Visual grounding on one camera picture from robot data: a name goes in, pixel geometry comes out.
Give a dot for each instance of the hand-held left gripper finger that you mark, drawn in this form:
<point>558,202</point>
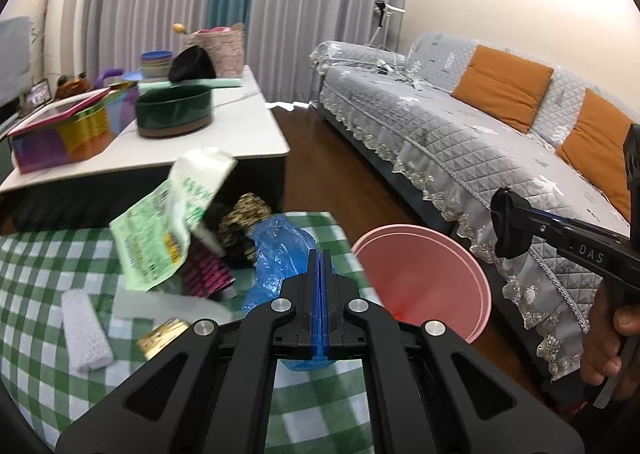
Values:
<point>325,329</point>
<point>315,329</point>

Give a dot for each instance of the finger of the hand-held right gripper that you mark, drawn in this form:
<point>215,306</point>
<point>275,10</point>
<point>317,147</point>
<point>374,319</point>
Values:
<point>510,224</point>

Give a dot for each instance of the blue plastic bag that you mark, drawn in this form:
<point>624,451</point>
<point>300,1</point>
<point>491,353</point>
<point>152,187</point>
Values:
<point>275,259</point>

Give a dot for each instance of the pink plastic bucket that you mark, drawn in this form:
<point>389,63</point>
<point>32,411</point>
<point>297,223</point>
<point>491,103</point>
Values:
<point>415,274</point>

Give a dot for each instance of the pink and black wrapper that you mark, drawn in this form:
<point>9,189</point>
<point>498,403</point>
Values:
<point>202,274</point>

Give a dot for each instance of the green and white packet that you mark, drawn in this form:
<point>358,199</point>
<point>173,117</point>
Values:
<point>150,234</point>

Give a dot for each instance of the person's right hand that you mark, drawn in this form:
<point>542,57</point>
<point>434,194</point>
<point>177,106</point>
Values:
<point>602,334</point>

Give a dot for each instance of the sofa with grey quilted cover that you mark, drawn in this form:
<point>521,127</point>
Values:
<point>450,144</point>

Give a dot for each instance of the orange cushion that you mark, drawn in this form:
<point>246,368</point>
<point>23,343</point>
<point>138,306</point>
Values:
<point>595,144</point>
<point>500,84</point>

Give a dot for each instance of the gold and black patterned wrapper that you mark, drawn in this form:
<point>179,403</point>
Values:
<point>240,219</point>

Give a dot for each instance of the shiny gold wrapper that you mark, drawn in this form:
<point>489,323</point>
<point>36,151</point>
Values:
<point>160,336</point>

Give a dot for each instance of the white top coffee table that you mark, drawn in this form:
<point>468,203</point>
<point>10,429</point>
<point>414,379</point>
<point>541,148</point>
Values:
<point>240,129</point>

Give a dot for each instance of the white foam piece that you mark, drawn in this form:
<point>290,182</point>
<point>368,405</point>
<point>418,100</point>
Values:
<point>85,334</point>

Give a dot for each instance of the white phone stand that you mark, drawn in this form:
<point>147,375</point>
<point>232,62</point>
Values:
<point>382,14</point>

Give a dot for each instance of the dark green round bowl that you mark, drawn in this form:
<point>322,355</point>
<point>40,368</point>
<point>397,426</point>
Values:
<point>175,109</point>

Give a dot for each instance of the mint green tray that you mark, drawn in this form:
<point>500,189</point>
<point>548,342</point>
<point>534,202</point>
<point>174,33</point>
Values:
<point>225,83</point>

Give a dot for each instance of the pink quilted basket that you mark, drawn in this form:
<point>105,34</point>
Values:
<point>225,52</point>

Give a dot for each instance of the black round lid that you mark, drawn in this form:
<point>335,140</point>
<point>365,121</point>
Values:
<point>192,64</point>

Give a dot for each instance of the multicoloured tin box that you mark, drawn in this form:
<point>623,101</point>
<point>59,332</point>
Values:
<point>85,129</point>

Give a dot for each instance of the stack of pastel bowls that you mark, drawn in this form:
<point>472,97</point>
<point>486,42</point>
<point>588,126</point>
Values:
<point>156,65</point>

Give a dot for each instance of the blue plate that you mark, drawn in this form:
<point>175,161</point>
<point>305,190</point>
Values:
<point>132,77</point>

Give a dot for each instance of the wooden spoon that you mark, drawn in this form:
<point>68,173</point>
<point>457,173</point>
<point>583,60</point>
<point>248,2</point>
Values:
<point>179,28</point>

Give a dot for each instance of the brown teapot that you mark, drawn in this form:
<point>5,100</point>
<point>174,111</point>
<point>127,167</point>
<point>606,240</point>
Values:
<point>72,87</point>

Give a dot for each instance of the television cabinet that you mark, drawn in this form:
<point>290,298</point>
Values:
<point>10,117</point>

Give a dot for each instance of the grey printed television cover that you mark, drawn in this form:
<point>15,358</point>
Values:
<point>15,59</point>

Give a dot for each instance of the white standing air conditioner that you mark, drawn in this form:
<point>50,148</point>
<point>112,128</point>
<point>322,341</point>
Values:
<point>65,9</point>

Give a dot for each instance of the small photo frame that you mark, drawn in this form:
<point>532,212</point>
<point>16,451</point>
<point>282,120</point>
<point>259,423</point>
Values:
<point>40,93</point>

